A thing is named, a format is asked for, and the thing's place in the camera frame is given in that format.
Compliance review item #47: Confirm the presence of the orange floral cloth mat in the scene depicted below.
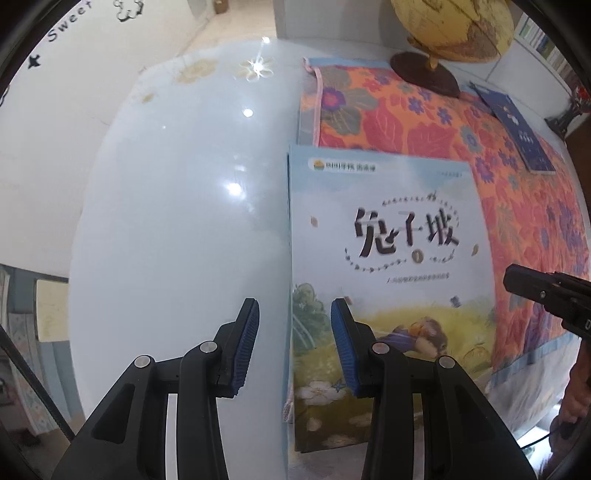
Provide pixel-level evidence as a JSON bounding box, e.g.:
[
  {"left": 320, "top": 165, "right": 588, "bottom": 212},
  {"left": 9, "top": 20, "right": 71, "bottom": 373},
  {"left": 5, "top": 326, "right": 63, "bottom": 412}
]
[{"left": 295, "top": 58, "right": 591, "bottom": 388}]

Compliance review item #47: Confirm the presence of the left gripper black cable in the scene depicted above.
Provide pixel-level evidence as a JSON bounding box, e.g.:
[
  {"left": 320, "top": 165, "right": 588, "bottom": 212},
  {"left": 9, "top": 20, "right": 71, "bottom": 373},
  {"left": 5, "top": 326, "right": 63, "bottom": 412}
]
[{"left": 0, "top": 323, "right": 77, "bottom": 441}]

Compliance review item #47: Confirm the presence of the person's right hand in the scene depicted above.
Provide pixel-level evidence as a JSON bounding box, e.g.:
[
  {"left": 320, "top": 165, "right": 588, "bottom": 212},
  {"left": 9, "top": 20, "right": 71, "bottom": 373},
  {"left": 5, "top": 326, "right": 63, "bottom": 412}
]
[{"left": 560, "top": 354, "right": 591, "bottom": 424}]

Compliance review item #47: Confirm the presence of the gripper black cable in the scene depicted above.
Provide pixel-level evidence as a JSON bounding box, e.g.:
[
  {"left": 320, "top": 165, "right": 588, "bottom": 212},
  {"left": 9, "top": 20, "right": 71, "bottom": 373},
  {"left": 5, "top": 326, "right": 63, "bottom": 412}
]
[
  {"left": 519, "top": 422, "right": 575, "bottom": 450},
  {"left": 0, "top": 323, "right": 77, "bottom": 441}
]

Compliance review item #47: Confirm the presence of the row of colourful shelf books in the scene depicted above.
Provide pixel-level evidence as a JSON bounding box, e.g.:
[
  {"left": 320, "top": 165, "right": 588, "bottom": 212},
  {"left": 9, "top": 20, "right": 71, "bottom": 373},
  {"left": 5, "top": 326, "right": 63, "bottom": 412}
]
[{"left": 512, "top": 11, "right": 573, "bottom": 77}]

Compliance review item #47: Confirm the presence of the black lettering wall sticker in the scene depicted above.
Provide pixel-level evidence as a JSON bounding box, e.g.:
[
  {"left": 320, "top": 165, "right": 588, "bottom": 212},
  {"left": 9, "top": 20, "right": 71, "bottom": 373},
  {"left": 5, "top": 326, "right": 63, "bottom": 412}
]
[{"left": 46, "top": 0, "right": 95, "bottom": 42}]

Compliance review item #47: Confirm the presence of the white illustrated book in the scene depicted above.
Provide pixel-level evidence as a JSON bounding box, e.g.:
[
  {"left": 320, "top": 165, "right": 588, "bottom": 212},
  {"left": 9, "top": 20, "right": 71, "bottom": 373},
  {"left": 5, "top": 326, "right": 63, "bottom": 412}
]
[{"left": 283, "top": 144, "right": 499, "bottom": 455}]

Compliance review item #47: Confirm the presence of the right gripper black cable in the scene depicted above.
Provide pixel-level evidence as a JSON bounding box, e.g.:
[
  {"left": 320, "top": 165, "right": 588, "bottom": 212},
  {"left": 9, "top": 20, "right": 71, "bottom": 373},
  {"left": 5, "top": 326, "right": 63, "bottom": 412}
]
[{"left": 519, "top": 422, "right": 575, "bottom": 450}]

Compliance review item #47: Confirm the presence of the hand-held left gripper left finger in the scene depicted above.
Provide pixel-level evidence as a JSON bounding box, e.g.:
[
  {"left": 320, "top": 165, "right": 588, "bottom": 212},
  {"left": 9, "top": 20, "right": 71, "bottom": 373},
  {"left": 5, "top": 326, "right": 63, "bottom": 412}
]
[{"left": 51, "top": 298, "right": 260, "bottom": 480}]

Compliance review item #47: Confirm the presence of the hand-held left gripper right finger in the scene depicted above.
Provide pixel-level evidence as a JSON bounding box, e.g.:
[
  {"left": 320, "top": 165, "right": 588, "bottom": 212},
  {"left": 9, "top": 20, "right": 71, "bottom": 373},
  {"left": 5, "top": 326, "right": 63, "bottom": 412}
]
[{"left": 330, "top": 298, "right": 539, "bottom": 480}]

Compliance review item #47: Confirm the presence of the dark blue book white figure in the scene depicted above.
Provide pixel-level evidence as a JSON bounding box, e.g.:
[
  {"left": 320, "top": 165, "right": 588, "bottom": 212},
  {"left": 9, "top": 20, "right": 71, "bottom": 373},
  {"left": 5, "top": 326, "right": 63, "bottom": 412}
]
[{"left": 468, "top": 82, "right": 557, "bottom": 175}]

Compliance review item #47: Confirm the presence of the dark decorative object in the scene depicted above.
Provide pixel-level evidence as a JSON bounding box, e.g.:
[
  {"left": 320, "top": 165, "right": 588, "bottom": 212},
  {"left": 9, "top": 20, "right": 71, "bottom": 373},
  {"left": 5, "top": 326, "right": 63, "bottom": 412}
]
[{"left": 545, "top": 83, "right": 591, "bottom": 139}]

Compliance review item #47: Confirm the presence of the yellow globe on wooden base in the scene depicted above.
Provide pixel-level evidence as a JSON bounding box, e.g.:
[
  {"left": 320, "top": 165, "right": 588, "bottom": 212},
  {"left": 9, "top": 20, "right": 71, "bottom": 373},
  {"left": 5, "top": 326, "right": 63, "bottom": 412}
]
[{"left": 389, "top": 0, "right": 515, "bottom": 99}]

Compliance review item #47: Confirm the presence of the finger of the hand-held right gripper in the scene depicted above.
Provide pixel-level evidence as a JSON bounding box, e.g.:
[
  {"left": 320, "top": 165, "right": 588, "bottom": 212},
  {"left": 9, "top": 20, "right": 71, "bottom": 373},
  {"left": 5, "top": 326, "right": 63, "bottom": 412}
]
[
  {"left": 551, "top": 272, "right": 591, "bottom": 303},
  {"left": 503, "top": 264, "right": 578, "bottom": 328}
]

